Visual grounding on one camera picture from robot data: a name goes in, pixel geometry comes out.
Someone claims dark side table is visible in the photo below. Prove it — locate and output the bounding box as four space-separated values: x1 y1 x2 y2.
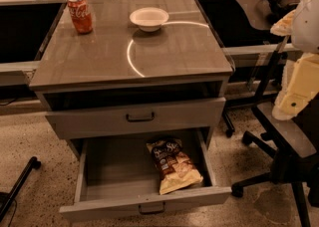
227 0 294 96

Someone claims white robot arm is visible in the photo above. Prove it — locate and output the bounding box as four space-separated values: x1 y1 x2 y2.
270 0 319 120

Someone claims open lower drawer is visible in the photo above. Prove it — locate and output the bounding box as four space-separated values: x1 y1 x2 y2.
60 128 230 222

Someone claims red cola can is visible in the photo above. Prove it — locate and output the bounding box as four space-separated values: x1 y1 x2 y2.
67 0 93 34

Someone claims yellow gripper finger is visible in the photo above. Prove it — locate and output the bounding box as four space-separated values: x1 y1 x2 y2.
272 53 319 120
270 10 295 36

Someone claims closed upper drawer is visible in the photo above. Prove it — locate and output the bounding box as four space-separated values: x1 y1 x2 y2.
46 98 225 139

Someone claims black floor stand leg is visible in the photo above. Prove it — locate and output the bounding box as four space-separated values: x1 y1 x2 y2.
0 156 41 222

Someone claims black office chair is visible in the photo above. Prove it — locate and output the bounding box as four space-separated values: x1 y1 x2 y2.
231 102 319 227

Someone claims white bowl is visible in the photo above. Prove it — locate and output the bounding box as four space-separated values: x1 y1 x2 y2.
130 7 169 32

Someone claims brown chip bag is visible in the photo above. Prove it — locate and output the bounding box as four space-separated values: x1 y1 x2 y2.
147 137 203 195

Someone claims grey drawer cabinet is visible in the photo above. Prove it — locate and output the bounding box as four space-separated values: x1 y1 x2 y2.
30 0 232 154

